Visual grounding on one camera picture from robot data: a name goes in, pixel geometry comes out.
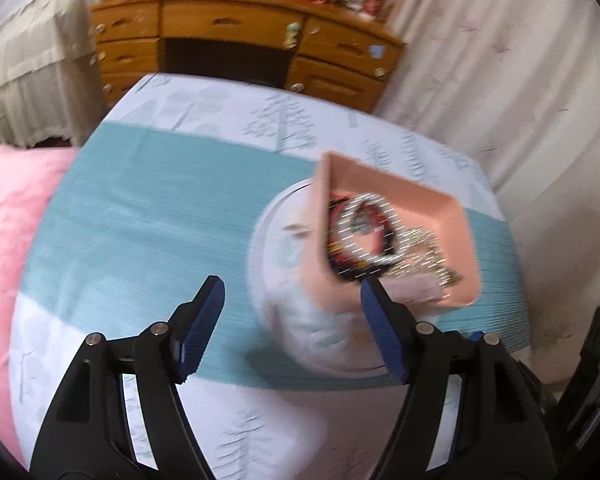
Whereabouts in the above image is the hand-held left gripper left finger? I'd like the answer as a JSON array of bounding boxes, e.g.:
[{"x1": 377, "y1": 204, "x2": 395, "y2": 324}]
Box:
[{"x1": 30, "y1": 275, "x2": 226, "y2": 480}]

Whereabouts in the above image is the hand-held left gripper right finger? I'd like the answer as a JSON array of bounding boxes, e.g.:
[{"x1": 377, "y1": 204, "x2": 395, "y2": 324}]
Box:
[{"x1": 360, "y1": 277, "x2": 558, "y2": 480}]

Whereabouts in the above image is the black bead bracelet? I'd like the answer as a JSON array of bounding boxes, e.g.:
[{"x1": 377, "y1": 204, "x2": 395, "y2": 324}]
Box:
[{"x1": 324, "y1": 194, "x2": 406, "y2": 280}]

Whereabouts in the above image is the wooden desk with drawers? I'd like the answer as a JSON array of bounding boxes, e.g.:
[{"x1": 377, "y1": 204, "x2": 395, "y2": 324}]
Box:
[{"x1": 89, "y1": 0, "x2": 406, "y2": 113}]

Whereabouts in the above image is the tree print tablecloth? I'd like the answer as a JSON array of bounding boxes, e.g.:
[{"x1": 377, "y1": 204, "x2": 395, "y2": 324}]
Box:
[{"x1": 7, "y1": 72, "x2": 535, "y2": 480}]

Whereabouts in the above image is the white leaf print curtain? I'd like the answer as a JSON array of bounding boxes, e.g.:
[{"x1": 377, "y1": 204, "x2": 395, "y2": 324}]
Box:
[{"x1": 374, "y1": 0, "x2": 600, "y2": 397}]

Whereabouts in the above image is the pink plastic tray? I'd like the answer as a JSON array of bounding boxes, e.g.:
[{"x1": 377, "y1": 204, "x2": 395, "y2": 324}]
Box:
[{"x1": 302, "y1": 151, "x2": 483, "y2": 311}]

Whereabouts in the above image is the gold chain bracelet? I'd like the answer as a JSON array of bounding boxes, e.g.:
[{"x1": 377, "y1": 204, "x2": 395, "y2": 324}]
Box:
[{"x1": 387, "y1": 227, "x2": 465, "y2": 287}]

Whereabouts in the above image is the pink quilt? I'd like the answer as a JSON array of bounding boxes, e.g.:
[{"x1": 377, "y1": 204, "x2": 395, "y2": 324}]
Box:
[{"x1": 0, "y1": 140, "x2": 81, "y2": 467}]

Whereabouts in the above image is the pink smartwatch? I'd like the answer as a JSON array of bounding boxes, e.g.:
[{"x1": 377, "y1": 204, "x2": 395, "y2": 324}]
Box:
[{"x1": 380, "y1": 276, "x2": 447, "y2": 307}]

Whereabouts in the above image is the white pearl necklace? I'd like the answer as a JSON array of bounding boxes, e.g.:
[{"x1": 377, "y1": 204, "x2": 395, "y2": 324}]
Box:
[{"x1": 331, "y1": 191, "x2": 412, "y2": 267}]

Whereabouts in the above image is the white lace-covered furniture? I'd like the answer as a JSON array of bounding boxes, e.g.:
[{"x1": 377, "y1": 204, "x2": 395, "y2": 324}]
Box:
[{"x1": 0, "y1": 0, "x2": 108, "y2": 150}]

